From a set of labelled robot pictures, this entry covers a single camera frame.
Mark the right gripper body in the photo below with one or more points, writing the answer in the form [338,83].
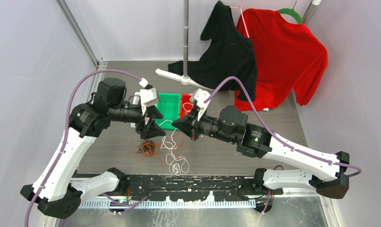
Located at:
[197,126]

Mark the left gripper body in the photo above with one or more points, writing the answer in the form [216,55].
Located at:
[141,122]

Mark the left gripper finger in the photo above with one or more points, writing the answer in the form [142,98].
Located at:
[154,113]
[149,129]

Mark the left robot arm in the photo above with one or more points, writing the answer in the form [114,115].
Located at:
[54,192]

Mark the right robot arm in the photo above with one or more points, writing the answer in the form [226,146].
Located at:
[324,173]

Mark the red plastic bin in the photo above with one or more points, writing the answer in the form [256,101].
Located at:
[185,105]

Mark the green plastic bin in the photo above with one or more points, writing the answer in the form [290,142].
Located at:
[169,107]

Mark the white rack base foot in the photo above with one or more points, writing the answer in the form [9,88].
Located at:
[184,80]

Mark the black t-shirt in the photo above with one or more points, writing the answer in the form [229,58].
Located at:
[229,53]

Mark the garment rack pole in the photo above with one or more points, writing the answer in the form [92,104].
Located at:
[185,39]

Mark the red t-shirt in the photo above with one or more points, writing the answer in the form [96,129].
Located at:
[289,58]

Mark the pink hanger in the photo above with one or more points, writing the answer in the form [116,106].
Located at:
[242,17]

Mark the green hanger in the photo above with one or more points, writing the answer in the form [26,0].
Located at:
[291,12]

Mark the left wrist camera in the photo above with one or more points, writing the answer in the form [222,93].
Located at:
[148,98]

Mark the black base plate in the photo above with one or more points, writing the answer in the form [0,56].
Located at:
[190,188]

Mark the aluminium frame rail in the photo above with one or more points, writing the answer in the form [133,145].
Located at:
[77,30]

